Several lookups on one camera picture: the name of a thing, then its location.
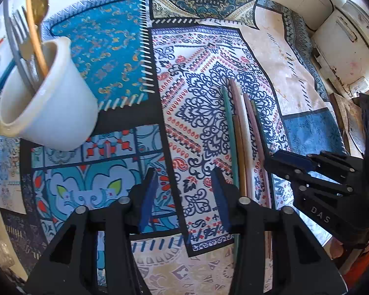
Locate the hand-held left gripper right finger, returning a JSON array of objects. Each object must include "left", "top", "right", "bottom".
[{"left": 211, "top": 166, "right": 348, "bottom": 295}]

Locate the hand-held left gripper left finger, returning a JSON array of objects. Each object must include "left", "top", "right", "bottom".
[{"left": 26, "top": 167, "right": 160, "bottom": 295}]

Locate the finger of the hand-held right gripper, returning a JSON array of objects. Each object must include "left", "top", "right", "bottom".
[
  {"left": 264, "top": 159, "right": 355, "bottom": 196},
  {"left": 272, "top": 150, "right": 363, "bottom": 174}
]

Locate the wooden chopstick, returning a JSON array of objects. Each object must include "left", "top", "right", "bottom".
[{"left": 234, "top": 115, "right": 248, "bottom": 198}]

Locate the dark green chopstick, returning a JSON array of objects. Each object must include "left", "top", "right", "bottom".
[{"left": 250, "top": 100, "right": 269, "bottom": 161}]

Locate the teal chopstick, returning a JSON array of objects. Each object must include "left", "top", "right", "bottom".
[{"left": 221, "top": 87, "right": 241, "bottom": 197}]

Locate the white ceramic cup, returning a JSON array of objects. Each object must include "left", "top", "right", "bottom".
[{"left": 0, "top": 35, "right": 99, "bottom": 152}]

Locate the metal fork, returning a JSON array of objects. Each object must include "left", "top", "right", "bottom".
[{"left": 12, "top": 9, "right": 36, "bottom": 60}]

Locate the gold spoon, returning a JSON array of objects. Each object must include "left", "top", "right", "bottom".
[{"left": 30, "top": 0, "right": 50, "bottom": 27}]

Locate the person's right hand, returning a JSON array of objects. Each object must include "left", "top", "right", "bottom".
[{"left": 330, "top": 236, "right": 369, "bottom": 283}]

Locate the wooden board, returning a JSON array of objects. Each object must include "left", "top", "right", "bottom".
[{"left": 329, "top": 92, "right": 368, "bottom": 157}]

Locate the patchwork patterned table mat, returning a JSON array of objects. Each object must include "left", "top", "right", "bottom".
[{"left": 0, "top": 0, "right": 351, "bottom": 295}]

